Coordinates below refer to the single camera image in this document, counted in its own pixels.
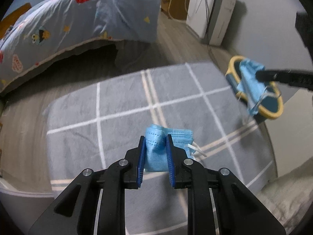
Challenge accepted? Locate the yellow teal trash bin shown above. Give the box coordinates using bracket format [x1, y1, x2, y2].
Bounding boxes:
[225, 55, 284, 123]

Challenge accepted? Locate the dark grey bed sheet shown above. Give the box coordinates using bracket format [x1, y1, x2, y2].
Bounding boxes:
[115, 40, 151, 72]

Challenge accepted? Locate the wooden bed frame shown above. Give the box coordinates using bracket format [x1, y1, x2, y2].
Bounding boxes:
[0, 3, 32, 39]

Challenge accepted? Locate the grey plaid blanket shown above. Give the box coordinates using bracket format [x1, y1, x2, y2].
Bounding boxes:
[45, 62, 278, 235]

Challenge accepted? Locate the blue cartoon duvet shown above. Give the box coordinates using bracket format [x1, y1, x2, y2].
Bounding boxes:
[1, 0, 161, 91]

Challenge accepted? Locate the blue face mask with loops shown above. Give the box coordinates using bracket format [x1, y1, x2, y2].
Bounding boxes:
[144, 124, 206, 172]

